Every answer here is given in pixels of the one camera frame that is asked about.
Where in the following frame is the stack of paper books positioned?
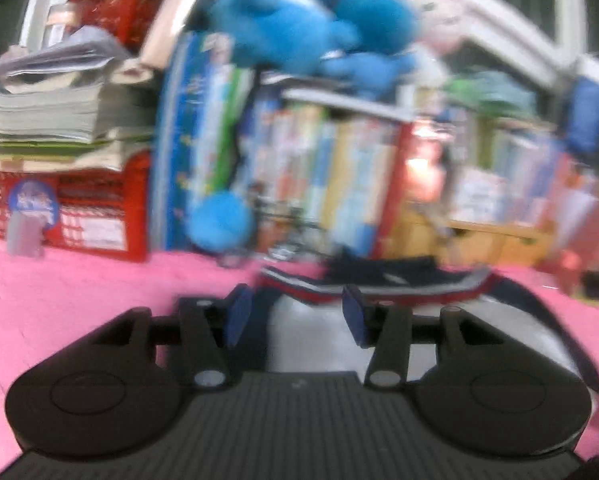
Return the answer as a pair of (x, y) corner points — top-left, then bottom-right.
(0, 26), (158, 172)

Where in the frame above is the right row of upright books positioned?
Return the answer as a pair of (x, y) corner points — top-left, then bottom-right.
(447, 113), (597, 229)

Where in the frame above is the row of upright books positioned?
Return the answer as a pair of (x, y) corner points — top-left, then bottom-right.
(148, 32), (412, 257)
(447, 113), (597, 229)

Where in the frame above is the blue plush ball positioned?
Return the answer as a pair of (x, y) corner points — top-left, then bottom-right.
(185, 191), (255, 254)

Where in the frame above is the miniature black bicycle model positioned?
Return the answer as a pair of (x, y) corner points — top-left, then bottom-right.
(216, 196), (341, 269)

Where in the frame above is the navy and white jacket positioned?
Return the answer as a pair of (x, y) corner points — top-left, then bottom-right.
(254, 255), (599, 393)

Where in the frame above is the left row of upright books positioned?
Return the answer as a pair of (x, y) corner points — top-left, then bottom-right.
(148, 32), (412, 257)

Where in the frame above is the blue round tag stand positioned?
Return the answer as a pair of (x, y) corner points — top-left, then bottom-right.
(5, 179), (60, 258)

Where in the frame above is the wooden desk organizer with drawers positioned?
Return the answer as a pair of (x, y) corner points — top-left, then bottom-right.
(385, 202), (554, 268)

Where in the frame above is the red plastic crate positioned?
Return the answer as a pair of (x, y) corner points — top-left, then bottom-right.
(0, 152), (150, 262)

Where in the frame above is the pink towel mat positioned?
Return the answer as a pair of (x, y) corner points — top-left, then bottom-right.
(0, 240), (599, 471)

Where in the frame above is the pocket label printer box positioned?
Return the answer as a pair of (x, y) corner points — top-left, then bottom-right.
(450, 167), (508, 224)

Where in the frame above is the large blue plush toy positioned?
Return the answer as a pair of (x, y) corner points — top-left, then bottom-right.
(209, 0), (418, 101)

